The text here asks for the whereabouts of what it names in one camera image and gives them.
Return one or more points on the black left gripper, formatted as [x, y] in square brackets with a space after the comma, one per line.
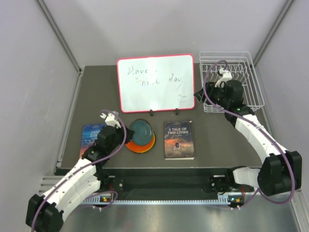
[130, 133]

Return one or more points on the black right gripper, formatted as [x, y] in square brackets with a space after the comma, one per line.
[210, 89]

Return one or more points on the orange plate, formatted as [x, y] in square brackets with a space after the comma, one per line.
[136, 148]

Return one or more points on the dark teal ceramic plate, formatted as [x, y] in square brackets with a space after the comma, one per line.
[143, 132]

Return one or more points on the lime green plate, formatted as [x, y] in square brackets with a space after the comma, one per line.
[150, 145]

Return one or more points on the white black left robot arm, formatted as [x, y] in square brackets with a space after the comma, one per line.
[47, 212]

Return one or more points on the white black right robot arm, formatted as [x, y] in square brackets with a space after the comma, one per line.
[281, 170]

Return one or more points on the Jane Eyre book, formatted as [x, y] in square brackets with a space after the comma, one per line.
[89, 135]

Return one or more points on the pink framed whiteboard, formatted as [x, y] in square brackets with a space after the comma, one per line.
[157, 83]

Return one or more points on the Tale of Two Cities book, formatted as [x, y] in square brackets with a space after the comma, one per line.
[178, 140]

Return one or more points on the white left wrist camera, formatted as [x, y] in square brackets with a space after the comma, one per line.
[111, 119]

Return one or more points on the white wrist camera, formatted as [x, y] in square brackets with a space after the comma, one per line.
[111, 119]
[224, 76]

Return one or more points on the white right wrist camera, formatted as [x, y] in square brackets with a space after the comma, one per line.
[224, 76]

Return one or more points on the white wire dish rack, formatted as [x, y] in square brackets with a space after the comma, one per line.
[240, 64]

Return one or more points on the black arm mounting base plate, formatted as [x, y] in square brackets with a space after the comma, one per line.
[166, 183]

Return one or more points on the aluminium frame rail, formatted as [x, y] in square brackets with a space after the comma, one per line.
[233, 198]

